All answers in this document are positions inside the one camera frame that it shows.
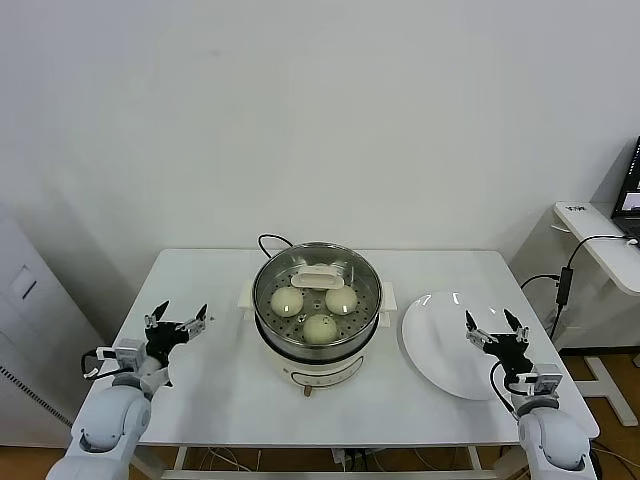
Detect black laptop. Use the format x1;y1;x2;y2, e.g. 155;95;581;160
610;135;640;240

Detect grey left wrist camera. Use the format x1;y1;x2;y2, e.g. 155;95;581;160
97;339;147;374

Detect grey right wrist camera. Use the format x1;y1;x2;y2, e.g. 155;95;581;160
514;363;564;399

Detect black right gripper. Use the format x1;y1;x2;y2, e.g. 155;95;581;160
465;308;535;377

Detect black cooker power cord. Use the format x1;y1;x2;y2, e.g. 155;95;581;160
258;233;296;261

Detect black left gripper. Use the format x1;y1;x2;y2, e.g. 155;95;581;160
144;300;208;364

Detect power strip under table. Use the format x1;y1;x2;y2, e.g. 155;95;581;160
332;448;374;469

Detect white round plate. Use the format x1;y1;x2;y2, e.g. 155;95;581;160
401;291;528;401

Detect white table frame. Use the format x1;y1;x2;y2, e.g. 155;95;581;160
149;443;501;480

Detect dark left wrist cable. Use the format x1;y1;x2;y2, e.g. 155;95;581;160
79;349;121;381

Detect glass lid with cream handle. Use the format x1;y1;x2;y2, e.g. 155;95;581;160
252;242;384;347

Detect white electric cooker pot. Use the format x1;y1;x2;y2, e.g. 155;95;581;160
238;279;399;399

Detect stainless steel steamer basket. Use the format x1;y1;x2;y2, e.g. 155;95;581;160
251;242;384;357

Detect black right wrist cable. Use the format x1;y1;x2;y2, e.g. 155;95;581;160
488;360;519;414

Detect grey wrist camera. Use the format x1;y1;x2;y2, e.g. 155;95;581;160
97;339;147;374
514;363;564;399

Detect grey cabinet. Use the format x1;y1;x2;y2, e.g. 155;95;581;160
0;204;111;446

